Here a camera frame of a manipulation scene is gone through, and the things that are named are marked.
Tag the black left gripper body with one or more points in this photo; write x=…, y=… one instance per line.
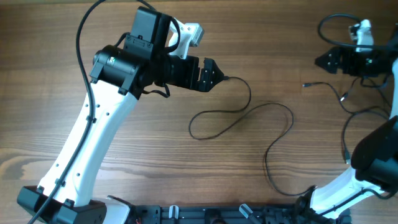
x=183, y=71

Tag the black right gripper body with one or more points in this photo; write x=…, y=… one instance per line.
x=360, y=63

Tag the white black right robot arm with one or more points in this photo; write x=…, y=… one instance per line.
x=373, y=168

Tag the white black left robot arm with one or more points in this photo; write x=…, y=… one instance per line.
x=153, y=52

